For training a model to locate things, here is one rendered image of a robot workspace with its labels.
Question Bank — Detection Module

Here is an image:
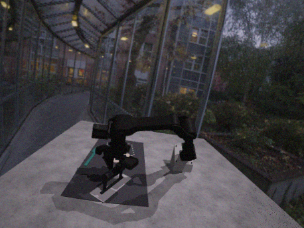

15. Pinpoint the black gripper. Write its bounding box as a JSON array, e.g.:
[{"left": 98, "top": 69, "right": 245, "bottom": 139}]
[{"left": 95, "top": 140, "right": 138, "bottom": 175}]

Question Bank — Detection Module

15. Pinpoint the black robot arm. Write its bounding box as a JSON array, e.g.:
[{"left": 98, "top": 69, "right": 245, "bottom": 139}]
[{"left": 92, "top": 113, "right": 197, "bottom": 161}]

